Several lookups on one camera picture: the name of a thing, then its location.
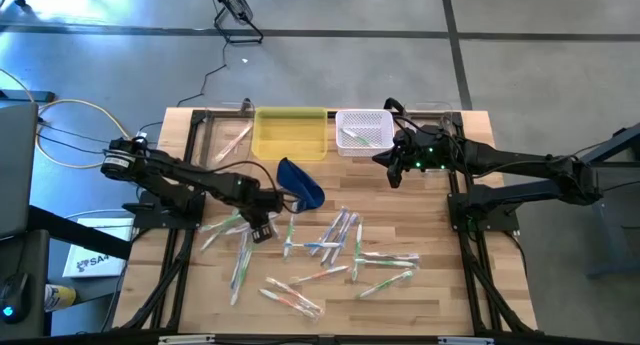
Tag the yellow plastic bin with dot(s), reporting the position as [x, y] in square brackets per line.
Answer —
[290, 135]

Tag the yellow white cup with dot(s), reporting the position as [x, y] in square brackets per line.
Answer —
[60, 297]

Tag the grey metal table frame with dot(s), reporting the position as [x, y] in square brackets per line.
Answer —
[605, 235]

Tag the white printed box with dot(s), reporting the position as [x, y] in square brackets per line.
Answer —
[95, 265]

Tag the orange toothbrush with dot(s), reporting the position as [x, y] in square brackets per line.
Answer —
[234, 142]
[320, 274]
[285, 301]
[292, 292]

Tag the black computer mouse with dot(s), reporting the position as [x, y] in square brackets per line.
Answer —
[14, 297]

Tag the blue cloth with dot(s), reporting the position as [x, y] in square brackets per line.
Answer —
[300, 185]

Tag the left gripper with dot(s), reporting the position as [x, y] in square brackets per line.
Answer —
[262, 205]

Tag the white perforated plastic basket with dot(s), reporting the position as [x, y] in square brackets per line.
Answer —
[372, 122]

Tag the clear plastic bin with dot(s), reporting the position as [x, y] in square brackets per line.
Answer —
[425, 110]
[240, 115]

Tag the black desk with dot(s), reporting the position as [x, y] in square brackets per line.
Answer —
[35, 255]

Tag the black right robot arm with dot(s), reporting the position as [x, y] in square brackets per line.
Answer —
[525, 160]

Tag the grey laptop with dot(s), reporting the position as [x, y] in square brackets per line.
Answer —
[17, 170]

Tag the black desk beam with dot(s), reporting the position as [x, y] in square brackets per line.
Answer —
[75, 232]

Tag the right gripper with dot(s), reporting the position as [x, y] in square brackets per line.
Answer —
[420, 150]

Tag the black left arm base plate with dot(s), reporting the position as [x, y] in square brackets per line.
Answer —
[150, 224]

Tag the green toothbrush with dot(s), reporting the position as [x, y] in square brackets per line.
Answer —
[215, 239]
[220, 224]
[244, 280]
[290, 232]
[385, 263]
[358, 245]
[385, 284]
[357, 136]

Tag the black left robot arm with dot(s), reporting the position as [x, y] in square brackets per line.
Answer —
[190, 177]

